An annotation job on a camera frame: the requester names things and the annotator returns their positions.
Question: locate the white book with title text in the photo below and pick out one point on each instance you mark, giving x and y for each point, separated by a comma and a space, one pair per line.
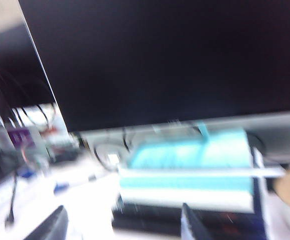
159, 200

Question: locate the teal and silver monitor stand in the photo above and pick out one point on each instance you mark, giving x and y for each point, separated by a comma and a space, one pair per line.
204, 135

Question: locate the black flat monitor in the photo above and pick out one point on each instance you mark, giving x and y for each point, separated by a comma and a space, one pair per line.
10, 70

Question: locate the teal book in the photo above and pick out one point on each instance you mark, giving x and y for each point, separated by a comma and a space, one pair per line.
184, 183

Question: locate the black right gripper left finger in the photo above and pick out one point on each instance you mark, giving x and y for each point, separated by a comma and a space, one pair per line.
55, 225

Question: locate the purple name sign panel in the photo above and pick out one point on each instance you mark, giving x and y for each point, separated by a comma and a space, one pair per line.
18, 136

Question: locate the black AOC monitor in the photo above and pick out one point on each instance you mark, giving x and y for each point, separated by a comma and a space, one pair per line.
159, 62

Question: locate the dark navy book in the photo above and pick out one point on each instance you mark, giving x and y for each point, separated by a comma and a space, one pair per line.
147, 212
147, 226

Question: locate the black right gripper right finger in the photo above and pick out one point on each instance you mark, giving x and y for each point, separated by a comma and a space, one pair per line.
192, 227

